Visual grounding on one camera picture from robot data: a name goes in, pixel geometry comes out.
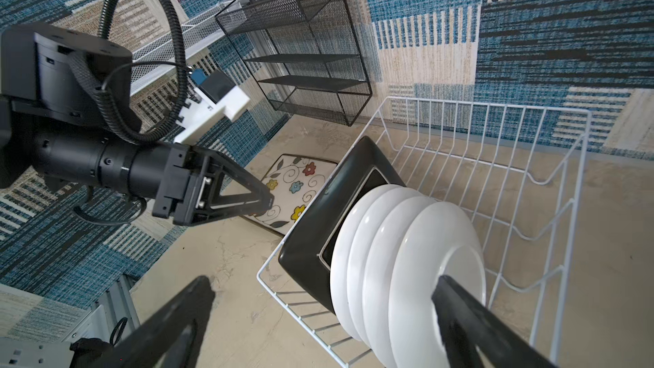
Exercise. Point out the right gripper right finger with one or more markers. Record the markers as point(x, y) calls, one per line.
point(469, 331)

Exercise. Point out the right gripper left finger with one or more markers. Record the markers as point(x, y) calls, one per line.
point(172, 337)

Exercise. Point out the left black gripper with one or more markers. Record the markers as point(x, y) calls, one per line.
point(199, 186)

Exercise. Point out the square floral plate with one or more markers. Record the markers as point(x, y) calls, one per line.
point(306, 255)
point(294, 181)

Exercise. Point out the white round plate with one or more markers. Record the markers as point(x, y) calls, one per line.
point(366, 232)
point(440, 241)
point(379, 271)
point(339, 261)

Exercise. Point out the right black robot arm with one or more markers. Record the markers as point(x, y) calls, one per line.
point(174, 335)

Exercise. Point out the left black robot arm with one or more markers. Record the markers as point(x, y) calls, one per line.
point(61, 89)

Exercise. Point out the black mesh shelf unit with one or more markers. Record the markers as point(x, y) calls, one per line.
point(304, 55)

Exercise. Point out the aluminium front rail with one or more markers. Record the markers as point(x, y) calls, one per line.
point(40, 332)

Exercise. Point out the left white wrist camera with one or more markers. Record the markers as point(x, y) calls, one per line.
point(211, 98)

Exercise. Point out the white wire dish rack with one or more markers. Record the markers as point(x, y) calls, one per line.
point(516, 171)

